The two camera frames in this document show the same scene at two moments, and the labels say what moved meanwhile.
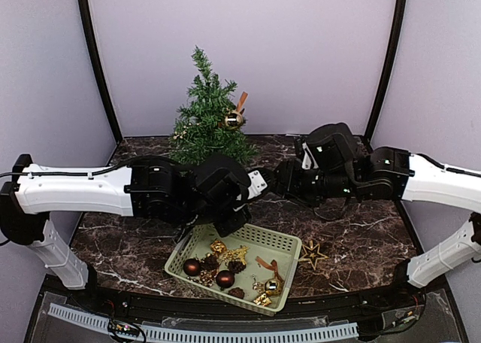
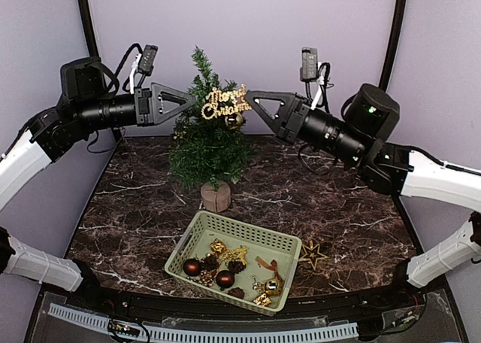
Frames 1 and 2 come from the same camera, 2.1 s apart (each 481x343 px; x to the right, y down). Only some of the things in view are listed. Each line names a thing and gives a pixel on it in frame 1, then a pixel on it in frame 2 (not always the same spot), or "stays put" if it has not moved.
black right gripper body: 311,189 → 346,144
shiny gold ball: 234,120 stays put
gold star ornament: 313,254 stays put
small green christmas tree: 199,132 stays put
